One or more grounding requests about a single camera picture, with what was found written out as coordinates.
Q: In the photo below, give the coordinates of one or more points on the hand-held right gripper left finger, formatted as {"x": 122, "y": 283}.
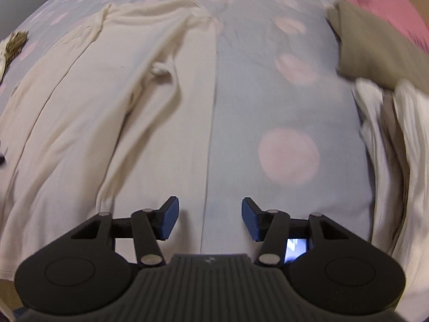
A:
{"x": 169, "y": 218}

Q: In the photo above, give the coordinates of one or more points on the white smooth garment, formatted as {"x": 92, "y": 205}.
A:
{"x": 375, "y": 134}

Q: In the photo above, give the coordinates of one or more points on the olive striped garment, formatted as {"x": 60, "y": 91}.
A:
{"x": 16, "y": 45}

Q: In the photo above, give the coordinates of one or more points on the cream long-sleeve shirt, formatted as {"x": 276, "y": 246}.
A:
{"x": 100, "y": 107}

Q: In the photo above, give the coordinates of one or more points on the olive plain cloth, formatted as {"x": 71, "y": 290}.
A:
{"x": 372, "y": 43}

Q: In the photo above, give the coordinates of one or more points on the white ribbed garment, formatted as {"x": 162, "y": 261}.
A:
{"x": 417, "y": 161}

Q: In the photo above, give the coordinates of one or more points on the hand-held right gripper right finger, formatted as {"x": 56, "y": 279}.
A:
{"x": 250, "y": 218}

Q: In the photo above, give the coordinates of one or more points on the white crumpled garment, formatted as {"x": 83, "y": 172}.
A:
{"x": 2, "y": 63}

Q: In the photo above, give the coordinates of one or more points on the bed with polka-dot sheet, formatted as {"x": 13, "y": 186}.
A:
{"x": 268, "y": 107}

